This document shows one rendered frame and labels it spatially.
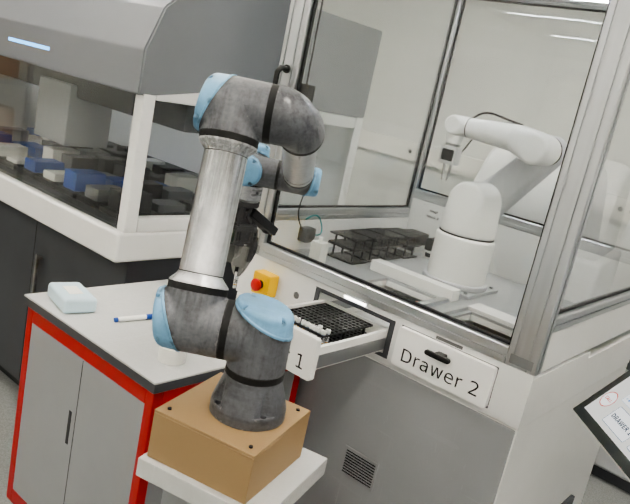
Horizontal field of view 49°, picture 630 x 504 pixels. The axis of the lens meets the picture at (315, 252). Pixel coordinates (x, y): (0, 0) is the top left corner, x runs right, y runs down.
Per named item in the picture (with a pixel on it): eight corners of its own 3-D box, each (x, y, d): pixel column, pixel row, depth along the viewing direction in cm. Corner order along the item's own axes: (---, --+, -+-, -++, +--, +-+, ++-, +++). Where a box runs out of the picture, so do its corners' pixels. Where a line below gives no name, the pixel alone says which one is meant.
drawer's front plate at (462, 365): (483, 409, 174) (495, 369, 172) (390, 363, 191) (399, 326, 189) (486, 407, 176) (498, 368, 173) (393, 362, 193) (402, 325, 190)
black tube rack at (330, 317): (318, 359, 179) (323, 336, 177) (269, 333, 189) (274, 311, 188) (367, 345, 196) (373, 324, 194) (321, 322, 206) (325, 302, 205)
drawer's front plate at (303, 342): (308, 382, 168) (318, 340, 166) (228, 337, 185) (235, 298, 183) (313, 380, 170) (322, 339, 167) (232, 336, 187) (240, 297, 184)
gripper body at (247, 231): (215, 239, 187) (223, 196, 184) (239, 238, 194) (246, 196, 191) (233, 248, 182) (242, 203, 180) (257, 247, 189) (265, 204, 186)
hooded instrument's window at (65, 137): (118, 231, 231) (137, 94, 221) (-95, 125, 337) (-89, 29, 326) (330, 224, 319) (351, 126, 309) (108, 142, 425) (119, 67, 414)
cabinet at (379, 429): (441, 696, 188) (521, 433, 170) (195, 500, 249) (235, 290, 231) (566, 558, 262) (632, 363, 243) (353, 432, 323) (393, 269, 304)
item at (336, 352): (309, 372, 170) (314, 349, 169) (238, 333, 186) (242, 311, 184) (398, 346, 201) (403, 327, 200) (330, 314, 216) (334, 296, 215)
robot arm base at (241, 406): (269, 440, 129) (279, 393, 126) (196, 415, 132) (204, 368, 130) (294, 406, 143) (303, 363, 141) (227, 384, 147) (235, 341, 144)
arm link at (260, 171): (277, 161, 167) (281, 157, 178) (232, 152, 167) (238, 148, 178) (272, 193, 169) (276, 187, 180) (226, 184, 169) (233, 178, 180)
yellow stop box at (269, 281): (264, 299, 216) (269, 277, 214) (248, 291, 220) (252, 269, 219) (275, 297, 220) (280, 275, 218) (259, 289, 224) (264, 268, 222)
